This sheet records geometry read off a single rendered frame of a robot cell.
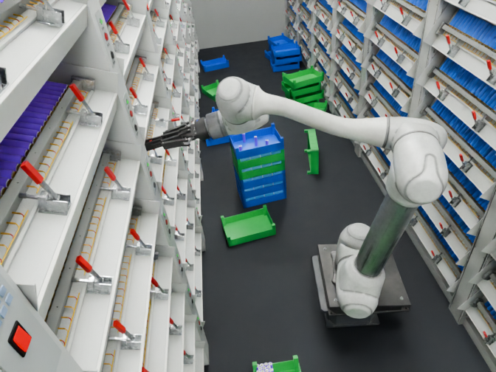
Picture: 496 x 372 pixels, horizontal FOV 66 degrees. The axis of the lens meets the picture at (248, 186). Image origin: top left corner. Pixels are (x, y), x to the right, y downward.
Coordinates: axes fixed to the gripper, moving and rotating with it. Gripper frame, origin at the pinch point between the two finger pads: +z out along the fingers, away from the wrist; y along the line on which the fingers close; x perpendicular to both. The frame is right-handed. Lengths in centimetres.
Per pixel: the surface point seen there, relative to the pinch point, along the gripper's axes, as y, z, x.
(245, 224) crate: 60, -11, -106
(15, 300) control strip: -90, -8, 36
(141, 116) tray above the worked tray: -2.7, -1.7, 12.1
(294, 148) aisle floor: 137, -58, -114
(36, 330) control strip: -90, -7, 30
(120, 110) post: -27.3, -5.6, 26.3
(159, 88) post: 42.6, 0.2, 1.7
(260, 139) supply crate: 93, -35, -70
